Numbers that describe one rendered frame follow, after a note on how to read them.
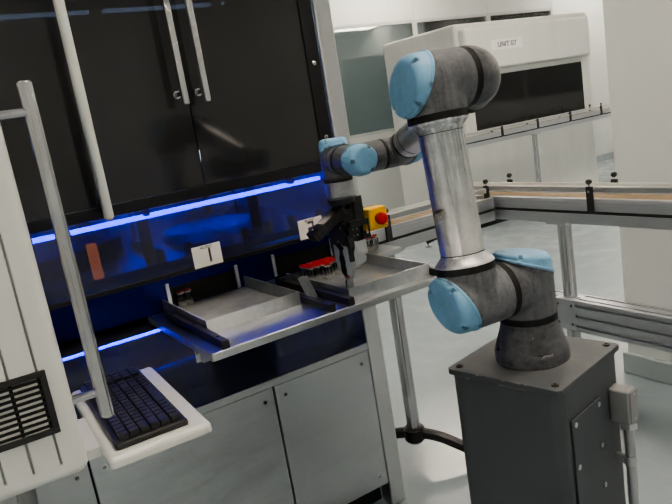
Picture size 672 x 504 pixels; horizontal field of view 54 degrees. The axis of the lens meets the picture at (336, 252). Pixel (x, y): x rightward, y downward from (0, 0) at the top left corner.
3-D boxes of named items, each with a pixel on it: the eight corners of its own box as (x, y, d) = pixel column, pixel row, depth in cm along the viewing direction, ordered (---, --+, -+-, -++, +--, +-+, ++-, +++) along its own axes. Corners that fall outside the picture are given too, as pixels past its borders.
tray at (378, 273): (287, 284, 196) (285, 273, 195) (359, 262, 209) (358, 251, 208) (350, 302, 167) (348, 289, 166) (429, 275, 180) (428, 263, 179)
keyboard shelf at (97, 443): (36, 413, 156) (33, 403, 155) (153, 374, 169) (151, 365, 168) (66, 492, 117) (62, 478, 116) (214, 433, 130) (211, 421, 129)
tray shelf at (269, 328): (148, 322, 186) (147, 316, 186) (352, 260, 221) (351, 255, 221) (212, 362, 146) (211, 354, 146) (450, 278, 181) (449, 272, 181)
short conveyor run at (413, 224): (354, 264, 223) (347, 219, 220) (330, 260, 236) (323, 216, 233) (499, 220, 258) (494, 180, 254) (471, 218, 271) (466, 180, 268)
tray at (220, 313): (164, 311, 188) (161, 299, 188) (246, 286, 201) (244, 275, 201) (208, 334, 160) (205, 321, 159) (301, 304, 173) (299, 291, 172)
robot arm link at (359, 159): (389, 137, 158) (366, 139, 168) (347, 145, 153) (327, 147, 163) (393, 170, 159) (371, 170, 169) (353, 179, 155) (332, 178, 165)
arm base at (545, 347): (583, 348, 139) (579, 303, 137) (547, 375, 129) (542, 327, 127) (519, 338, 150) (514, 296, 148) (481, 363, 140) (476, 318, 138)
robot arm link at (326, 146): (325, 140, 163) (311, 141, 170) (332, 184, 165) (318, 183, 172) (353, 134, 166) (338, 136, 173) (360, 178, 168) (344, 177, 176)
